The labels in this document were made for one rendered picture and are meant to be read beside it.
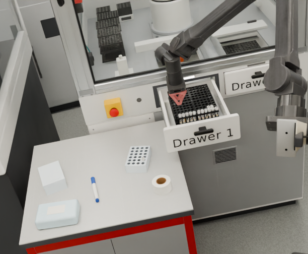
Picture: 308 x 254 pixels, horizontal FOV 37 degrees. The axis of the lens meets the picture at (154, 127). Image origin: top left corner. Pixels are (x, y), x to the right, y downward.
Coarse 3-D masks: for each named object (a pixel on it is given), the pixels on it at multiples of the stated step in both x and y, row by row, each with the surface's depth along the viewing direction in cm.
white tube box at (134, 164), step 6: (132, 150) 190; (138, 150) 189; (144, 150) 188; (150, 150) 190; (132, 156) 186; (138, 156) 186; (144, 156) 186; (150, 156) 190; (126, 162) 184; (132, 162) 183; (138, 162) 183; (144, 162) 182; (126, 168) 183; (132, 168) 182; (138, 168) 182; (144, 168) 181
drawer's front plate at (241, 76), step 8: (232, 72) 202; (240, 72) 202; (248, 72) 202; (264, 72) 203; (224, 80) 205; (232, 80) 204; (240, 80) 204; (248, 80) 205; (256, 80) 205; (232, 88) 206; (240, 88) 207; (248, 88) 207; (256, 88) 208
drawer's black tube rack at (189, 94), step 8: (192, 88) 202; (200, 88) 201; (208, 88) 200; (192, 96) 197; (200, 96) 195; (208, 96) 194; (176, 104) 193; (184, 104) 192; (192, 104) 191; (200, 104) 190; (208, 104) 189; (176, 112) 189; (184, 112) 187; (192, 112) 192; (176, 120) 189
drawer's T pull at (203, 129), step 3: (204, 126) 176; (201, 129) 175; (204, 129) 174; (210, 129) 174; (195, 132) 173; (198, 132) 173; (201, 132) 173; (204, 132) 173; (207, 132) 173; (210, 132) 174; (195, 135) 173; (198, 135) 174
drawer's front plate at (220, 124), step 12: (204, 120) 176; (216, 120) 175; (228, 120) 176; (168, 132) 176; (180, 132) 176; (192, 132) 177; (216, 132) 178; (228, 132) 179; (168, 144) 179; (192, 144) 180; (204, 144) 181
